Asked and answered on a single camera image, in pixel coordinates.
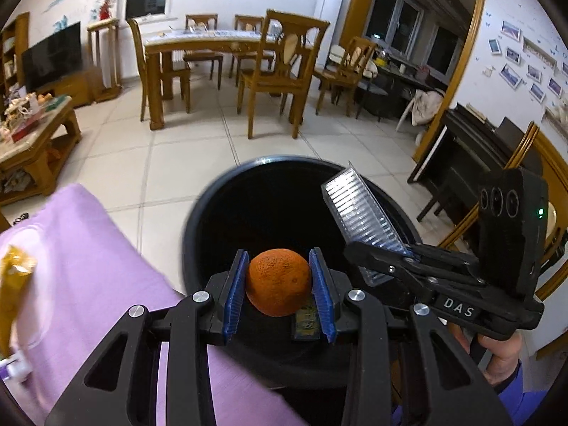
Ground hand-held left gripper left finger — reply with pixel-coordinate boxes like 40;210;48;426
44;248;250;426

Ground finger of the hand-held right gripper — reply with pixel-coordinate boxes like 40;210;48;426
343;240;444;311
405;243;482;284

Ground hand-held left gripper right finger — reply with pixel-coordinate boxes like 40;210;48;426
308;247;511;426

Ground orange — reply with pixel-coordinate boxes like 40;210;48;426
245;248;312;317

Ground clear ribbed plastic tray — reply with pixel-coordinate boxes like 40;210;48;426
320;161;414;287

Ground black trash bin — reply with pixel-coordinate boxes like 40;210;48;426
181;155;422;392

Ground person's right forearm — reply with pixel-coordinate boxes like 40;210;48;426
496;361;552;426

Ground person's right hand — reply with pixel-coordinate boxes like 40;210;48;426
450;323;523;388

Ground dark snack packet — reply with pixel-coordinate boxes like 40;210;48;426
290;302;321;342

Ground black upright piano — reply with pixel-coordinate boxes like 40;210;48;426
408;102;543;237

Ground purple tablecloth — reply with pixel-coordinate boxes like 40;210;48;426
0;184;308;426

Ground white cloth bundle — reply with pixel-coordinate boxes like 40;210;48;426
410;89;445;127

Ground dark glass table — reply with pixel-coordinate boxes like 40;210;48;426
359;58;444;121

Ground clear plastic wrap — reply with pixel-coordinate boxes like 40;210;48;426
8;225;59;350

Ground wooden dining chair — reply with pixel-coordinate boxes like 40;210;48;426
126;18;192;121
230;15;277;88
237;9;332;140
314;36;379;119
184;13;225;92

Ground yellow snack packet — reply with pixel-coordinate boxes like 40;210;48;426
0;245;39;358

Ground small white plastic piece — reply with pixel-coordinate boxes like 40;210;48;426
0;350;33;381

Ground wooden dining table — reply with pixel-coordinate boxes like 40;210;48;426
143;28;285;130

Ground wooden coffee table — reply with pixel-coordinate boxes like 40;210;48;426
0;95;83;207

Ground white standing air conditioner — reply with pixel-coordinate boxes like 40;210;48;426
313;0;347;54

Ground wooden television cabinet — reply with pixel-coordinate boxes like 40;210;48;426
27;64;104;108

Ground tall wooden plant stand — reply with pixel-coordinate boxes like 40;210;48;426
86;18;123;103

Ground pile of coffee table clutter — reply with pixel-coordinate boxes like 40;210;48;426
0;91;72;143

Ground black flat television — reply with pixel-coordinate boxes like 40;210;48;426
21;21;84;94

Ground wooden bookshelf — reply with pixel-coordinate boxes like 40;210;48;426
0;12;31;95

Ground group of wall photo frames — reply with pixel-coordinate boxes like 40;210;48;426
487;19;568;105

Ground wooden door frame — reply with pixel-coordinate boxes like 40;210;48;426
339;0;489;163

